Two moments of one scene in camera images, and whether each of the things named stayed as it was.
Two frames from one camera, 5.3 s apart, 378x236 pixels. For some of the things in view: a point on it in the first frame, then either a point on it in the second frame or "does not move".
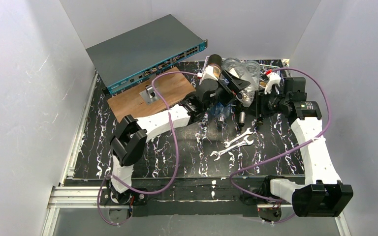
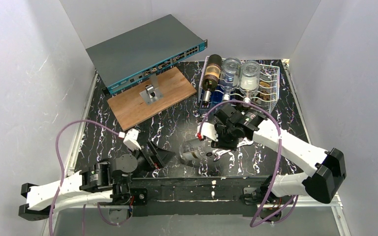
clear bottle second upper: [233, 66] does not move
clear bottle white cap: [251, 72] does not move
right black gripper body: [261, 104] -> [223, 131]
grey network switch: [142, 50] does not move
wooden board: [172, 88] does not move
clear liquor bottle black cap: [250, 72] -> [190, 163]
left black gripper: [229, 86] -> [150, 156]
